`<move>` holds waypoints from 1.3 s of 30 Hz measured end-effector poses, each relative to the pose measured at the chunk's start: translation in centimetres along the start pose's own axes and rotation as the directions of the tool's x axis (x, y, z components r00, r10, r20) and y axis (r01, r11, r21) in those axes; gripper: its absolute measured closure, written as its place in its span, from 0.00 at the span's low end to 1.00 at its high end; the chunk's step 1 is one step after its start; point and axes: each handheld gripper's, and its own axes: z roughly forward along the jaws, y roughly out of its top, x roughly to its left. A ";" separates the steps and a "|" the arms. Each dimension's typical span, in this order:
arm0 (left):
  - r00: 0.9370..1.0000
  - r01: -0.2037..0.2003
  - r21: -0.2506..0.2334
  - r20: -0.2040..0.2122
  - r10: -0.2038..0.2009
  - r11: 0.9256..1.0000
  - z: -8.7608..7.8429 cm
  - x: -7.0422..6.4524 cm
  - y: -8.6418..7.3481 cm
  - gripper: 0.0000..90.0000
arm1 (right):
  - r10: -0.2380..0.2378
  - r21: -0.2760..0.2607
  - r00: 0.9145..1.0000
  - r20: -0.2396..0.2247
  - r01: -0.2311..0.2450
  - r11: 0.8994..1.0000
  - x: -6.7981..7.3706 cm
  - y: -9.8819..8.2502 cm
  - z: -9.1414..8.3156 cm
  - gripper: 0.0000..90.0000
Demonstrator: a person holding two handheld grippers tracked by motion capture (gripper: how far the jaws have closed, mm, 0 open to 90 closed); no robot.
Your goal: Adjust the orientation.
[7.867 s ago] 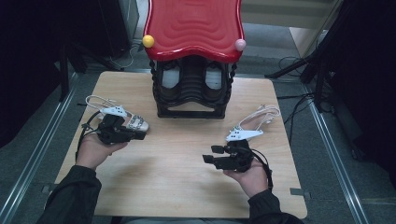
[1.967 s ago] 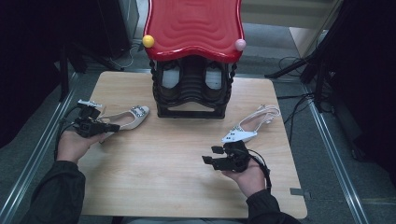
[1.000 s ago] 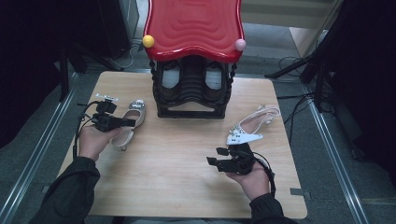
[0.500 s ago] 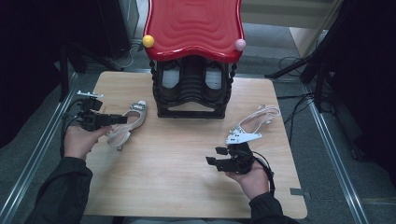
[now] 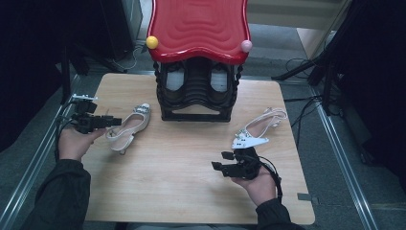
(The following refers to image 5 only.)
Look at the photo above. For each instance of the grey tape piece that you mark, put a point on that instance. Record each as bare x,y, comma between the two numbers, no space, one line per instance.
306,196

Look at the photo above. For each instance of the dark curtain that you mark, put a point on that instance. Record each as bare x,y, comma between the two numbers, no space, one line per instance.
25,64
376,80

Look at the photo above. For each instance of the person's right hand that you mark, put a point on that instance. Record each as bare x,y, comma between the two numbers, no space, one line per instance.
260,188

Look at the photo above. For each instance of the red and black shoe rack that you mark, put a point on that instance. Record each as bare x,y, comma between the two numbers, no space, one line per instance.
198,25

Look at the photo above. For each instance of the black tripod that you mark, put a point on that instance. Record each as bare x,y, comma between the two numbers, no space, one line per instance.
327,89

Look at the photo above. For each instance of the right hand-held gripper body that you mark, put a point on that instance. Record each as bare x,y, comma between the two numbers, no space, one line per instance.
247,164

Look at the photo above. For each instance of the dark cabinet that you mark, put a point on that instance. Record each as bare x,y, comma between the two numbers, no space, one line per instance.
118,25

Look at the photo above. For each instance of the white slingback buckle shoe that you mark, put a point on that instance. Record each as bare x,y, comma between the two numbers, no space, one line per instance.
260,123
130,126

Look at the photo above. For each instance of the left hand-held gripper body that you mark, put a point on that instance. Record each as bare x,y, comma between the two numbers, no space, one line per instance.
86,123

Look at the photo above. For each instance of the metal floor rail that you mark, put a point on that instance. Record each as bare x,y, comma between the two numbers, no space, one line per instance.
32,166
346,169

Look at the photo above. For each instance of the light wooden board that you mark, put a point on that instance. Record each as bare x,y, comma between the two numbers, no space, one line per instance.
311,40

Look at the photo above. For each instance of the person's left hand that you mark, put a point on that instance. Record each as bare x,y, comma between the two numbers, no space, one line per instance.
73,145

